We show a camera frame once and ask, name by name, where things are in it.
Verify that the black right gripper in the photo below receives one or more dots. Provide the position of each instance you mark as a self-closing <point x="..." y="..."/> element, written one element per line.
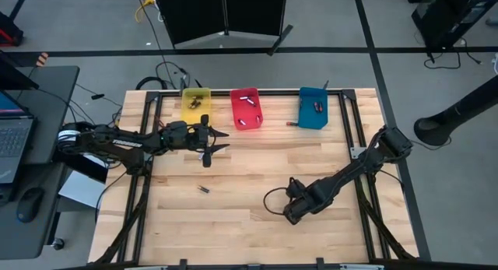
<point x="299" y="209"/>

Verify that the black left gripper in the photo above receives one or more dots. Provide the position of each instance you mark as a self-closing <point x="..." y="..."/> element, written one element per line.
<point x="200" y="137"/>

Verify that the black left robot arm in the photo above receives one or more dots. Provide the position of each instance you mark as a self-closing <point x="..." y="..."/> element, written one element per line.
<point x="124" y="139"/>

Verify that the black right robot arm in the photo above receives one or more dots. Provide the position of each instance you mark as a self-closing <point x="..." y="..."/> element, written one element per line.
<point x="350" y="172"/>

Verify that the yellow plastic bin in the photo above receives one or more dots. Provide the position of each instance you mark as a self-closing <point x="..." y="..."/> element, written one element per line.
<point x="188" y="116"/>

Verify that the red plastic bin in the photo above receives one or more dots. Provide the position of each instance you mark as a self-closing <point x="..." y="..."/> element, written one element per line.
<point x="247" y="111"/>

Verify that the blue plastic bin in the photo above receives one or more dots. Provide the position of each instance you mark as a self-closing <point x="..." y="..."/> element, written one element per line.
<point x="311" y="118"/>

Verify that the black folding screen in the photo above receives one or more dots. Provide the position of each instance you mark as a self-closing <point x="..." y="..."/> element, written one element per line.
<point x="194" y="17"/>

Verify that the black panel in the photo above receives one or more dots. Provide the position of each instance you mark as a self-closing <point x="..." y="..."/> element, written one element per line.
<point x="83" y="167"/>

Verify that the white box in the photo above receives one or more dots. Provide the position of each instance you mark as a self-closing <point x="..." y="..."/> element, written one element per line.
<point x="81" y="190"/>

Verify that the black stand pole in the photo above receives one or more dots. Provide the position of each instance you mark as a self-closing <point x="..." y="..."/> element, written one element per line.
<point x="432" y="130"/>

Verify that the black desk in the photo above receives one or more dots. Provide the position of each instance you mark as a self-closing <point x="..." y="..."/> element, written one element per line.
<point x="54" y="114"/>

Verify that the black caster wheel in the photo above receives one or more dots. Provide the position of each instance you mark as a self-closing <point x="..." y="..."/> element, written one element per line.
<point x="58" y="244"/>

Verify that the black computer mouse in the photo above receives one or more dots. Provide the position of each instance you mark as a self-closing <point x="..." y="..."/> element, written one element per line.
<point x="30" y="204"/>

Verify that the grey laptop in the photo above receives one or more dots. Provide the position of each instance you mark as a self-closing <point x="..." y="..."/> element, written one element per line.
<point x="15" y="137"/>

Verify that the black monitor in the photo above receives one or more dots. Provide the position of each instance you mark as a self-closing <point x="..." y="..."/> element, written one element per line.
<point x="11" y="77"/>

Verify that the black red case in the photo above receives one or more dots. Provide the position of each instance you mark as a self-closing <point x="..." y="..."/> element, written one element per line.
<point x="9" y="30"/>

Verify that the black equipment rack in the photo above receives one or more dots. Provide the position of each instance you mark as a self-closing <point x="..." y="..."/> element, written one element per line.
<point x="447" y="17"/>

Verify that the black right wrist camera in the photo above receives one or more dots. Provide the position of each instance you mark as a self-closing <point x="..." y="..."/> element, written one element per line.
<point x="296" y="187"/>

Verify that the black aluminium table frame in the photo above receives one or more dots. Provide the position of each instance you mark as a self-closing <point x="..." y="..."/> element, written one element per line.
<point x="221" y="92"/>

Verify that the silver corner bracket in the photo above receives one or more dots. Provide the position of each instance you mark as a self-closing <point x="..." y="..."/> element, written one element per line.
<point x="357" y="152"/>

